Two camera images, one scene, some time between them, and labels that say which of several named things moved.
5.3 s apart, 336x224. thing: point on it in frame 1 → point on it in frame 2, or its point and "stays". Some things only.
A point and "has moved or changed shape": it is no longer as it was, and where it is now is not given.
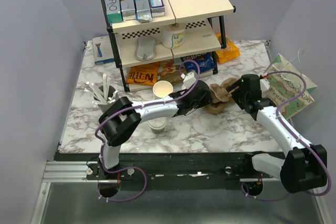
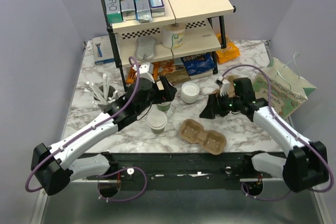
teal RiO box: (112, 2) stays
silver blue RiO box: (143, 7) stays
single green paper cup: (157, 125) stays
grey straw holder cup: (102, 100) stays
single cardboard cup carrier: (219, 92) has moved or changed shape
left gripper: (206, 100) → (169, 91)
